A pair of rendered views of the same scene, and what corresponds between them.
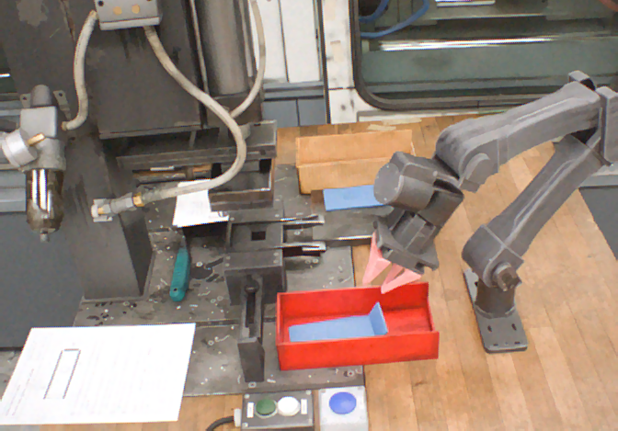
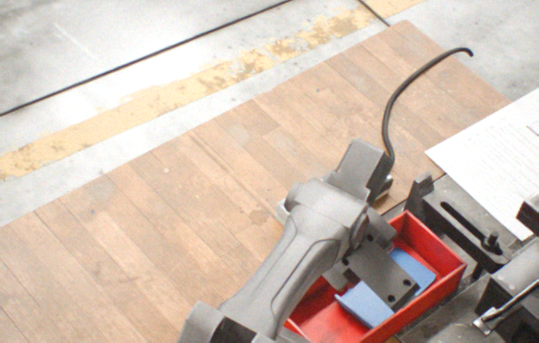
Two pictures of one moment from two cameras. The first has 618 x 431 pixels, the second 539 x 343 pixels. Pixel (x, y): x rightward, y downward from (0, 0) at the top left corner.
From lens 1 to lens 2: 159 cm
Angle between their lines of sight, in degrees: 86
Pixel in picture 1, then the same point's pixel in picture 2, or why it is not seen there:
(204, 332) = (504, 238)
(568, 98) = (253, 292)
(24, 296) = not seen: outside the picture
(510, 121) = (298, 231)
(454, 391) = (232, 290)
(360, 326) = (372, 311)
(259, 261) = (515, 270)
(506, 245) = not seen: hidden behind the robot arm
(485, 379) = not seen: hidden behind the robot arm
